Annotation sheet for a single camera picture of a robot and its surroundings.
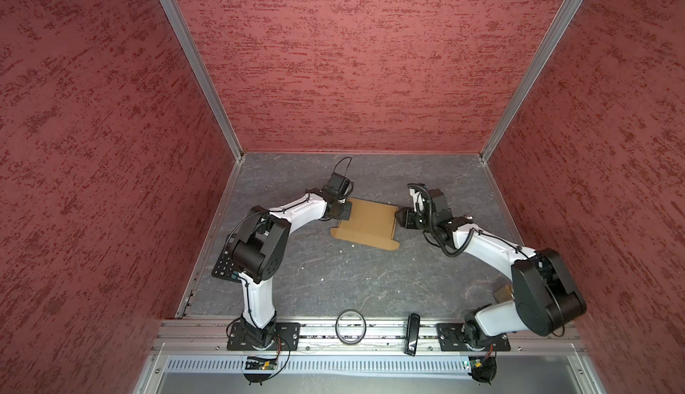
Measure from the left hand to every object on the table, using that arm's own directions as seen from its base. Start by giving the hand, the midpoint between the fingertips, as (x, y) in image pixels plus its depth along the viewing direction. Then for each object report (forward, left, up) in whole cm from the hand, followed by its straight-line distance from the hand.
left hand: (342, 215), depth 97 cm
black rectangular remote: (-38, -21, 0) cm, 43 cm away
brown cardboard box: (-4, -10, +2) cm, 11 cm away
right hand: (-4, -20, +5) cm, 21 cm away
